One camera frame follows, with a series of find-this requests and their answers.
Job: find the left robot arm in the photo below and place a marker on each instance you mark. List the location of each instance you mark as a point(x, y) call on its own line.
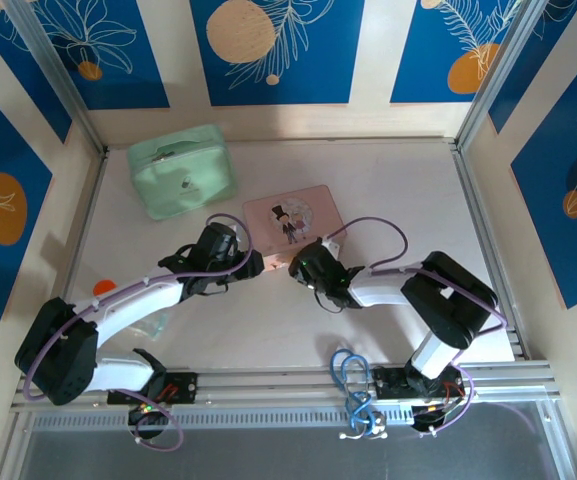
point(58, 350)

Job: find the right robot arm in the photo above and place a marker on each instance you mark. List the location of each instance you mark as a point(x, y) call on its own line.
point(448, 300)

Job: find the pink tin box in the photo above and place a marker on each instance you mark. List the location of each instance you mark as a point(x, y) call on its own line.
point(313, 200)

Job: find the mint green zip pouch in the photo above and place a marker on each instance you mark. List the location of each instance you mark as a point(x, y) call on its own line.
point(188, 170)

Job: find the clear plastic bag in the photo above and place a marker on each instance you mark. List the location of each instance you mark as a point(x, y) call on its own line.
point(150, 327)

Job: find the orange round cap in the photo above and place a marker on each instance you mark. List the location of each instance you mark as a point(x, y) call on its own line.
point(103, 287)

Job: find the black controller box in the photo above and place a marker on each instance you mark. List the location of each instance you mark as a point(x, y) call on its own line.
point(155, 422)
point(425, 420)

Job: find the long aluminium rail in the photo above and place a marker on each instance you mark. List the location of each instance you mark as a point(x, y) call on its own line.
point(278, 385)

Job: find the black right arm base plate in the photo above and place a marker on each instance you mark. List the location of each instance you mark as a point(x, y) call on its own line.
point(385, 385)

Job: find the aluminium side rail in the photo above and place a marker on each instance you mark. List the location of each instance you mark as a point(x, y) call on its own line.
point(479, 225)
point(90, 210)

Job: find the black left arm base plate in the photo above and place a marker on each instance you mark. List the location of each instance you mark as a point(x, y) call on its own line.
point(188, 387)

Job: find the aluminium frame post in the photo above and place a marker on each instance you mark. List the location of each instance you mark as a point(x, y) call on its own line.
point(493, 75)
point(58, 85)

